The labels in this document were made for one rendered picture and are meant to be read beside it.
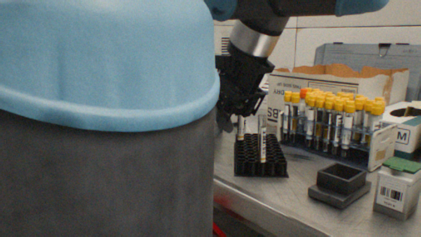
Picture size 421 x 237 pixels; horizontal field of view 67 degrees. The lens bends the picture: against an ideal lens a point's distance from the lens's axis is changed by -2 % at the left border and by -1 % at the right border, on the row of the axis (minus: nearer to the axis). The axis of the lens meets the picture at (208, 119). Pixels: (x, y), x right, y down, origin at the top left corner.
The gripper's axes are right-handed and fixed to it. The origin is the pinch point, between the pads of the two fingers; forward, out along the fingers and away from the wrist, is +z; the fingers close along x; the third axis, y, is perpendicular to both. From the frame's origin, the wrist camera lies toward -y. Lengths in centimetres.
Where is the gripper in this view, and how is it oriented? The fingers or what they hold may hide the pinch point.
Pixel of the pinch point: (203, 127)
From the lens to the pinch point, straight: 66.2
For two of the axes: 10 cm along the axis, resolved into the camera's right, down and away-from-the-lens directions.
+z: -3.2, 7.4, 5.8
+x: 7.6, -1.6, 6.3
